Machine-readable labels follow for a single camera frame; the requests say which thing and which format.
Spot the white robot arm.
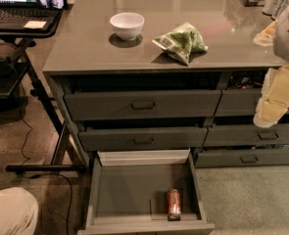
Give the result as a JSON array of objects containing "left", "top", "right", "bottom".
[{"left": 253, "top": 6, "right": 289, "bottom": 128}]

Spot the grey drawer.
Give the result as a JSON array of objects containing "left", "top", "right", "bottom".
[
  {"left": 194, "top": 149, "right": 289, "bottom": 168},
  {"left": 78, "top": 126, "right": 207, "bottom": 151},
  {"left": 215, "top": 88, "right": 289, "bottom": 118},
  {"left": 64, "top": 90, "right": 220, "bottom": 120},
  {"left": 204, "top": 124, "right": 289, "bottom": 147}
]

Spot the person's beige trouser knee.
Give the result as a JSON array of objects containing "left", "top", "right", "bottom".
[{"left": 0, "top": 187, "right": 39, "bottom": 235}]

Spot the top left grey drawer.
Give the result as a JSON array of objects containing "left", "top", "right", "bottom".
[{"left": 64, "top": 90, "right": 220, "bottom": 120}]

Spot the grey drawer cabinet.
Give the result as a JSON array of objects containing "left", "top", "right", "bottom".
[{"left": 43, "top": 0, "right": 289, "bottom": 175}]

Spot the middle left grey drawer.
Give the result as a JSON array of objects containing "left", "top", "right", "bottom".
[{"left": 78, "top": 126, "right": 207, "bottom": 151}]

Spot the middle right grey drawer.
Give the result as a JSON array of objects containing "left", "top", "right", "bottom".
[{"left": 204, "top": 124, "right": 289, "bottom": 147}]

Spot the open bottom left drawer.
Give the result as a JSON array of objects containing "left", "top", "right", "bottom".
[{"left": 77, "top": 150, "right": 215, "bottom": 235}]

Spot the black laptop stand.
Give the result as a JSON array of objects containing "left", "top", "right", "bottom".
[{"left": 0, "top": 13, "right": 86, "bottom": 174}]

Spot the black smartphone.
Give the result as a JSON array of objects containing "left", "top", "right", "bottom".
[{"left": 36, "top": 0, "right": 68, "bottom": 10}]

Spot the bottom right grey drawer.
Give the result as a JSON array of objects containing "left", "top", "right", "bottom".
[{"left": 194, "top": 149, "right": 289, "bottom": 168}]

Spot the clear plastic snack wrapper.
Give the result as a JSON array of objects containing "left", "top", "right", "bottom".
[{"left": 253, "top": 21, "right": 277, "bottom": 47}]

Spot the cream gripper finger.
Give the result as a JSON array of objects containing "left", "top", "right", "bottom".
[{"left": 253, "top": 65, "right": 289, "bottom": 128}]

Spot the top right grey drawer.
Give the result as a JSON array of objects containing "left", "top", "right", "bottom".
[{"left": 215, "top": 88, "right": 289, "bottom": 118}]

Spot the black laptop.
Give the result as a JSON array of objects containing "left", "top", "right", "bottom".
[{"left": 0, "top": 0, "right": 62, "bottom": 31}]

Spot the white ceramic bowl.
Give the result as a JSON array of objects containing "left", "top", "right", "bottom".
[{"left": 110, "top": 13, "right": 145, "bottom": 41}]

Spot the green chip bag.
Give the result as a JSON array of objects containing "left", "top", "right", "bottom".
[{"left": 152, "top": 22, "right": 208, "bottom": 66}]

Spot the black floor cable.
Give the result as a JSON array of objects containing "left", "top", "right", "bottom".
[{"left": 18, "top": 81, "right": 73, "bottom": 235}]

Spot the red coke can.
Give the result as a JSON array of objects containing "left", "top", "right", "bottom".
[{"left": 167, "top": 189, "right": 181, "bottom": 221}]

